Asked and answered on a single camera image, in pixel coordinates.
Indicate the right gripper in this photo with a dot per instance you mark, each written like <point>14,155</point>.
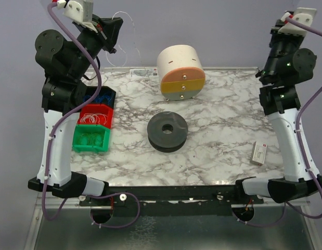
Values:
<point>281,35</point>

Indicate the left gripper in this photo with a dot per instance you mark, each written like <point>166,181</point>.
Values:
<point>104,32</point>

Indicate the black cable spool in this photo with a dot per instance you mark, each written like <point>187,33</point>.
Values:
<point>167,131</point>

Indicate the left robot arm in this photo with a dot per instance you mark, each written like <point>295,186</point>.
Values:
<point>62,94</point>

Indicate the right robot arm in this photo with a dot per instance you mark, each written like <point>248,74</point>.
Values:
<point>287,65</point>

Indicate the white flat packet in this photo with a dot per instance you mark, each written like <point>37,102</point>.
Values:
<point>144,73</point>

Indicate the white plastic stick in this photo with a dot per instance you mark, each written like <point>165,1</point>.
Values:
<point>147,85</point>

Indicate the cream cylindrical drawer cabinet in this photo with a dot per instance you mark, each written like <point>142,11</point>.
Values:
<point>180,72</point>

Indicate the red storage bin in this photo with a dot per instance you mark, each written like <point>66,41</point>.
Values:
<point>96,114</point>

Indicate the green storage bin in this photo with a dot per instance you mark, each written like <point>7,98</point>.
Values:
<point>91,138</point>

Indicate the small white cardboard box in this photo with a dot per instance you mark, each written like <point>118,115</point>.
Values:
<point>258,153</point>

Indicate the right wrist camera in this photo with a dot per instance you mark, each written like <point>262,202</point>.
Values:
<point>301,15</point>

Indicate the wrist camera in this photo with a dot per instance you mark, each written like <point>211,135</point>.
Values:
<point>80,11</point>
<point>301,15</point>

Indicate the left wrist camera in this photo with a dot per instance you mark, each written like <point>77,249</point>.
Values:
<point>80,11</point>

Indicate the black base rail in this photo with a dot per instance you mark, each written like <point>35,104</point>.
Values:
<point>163,201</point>

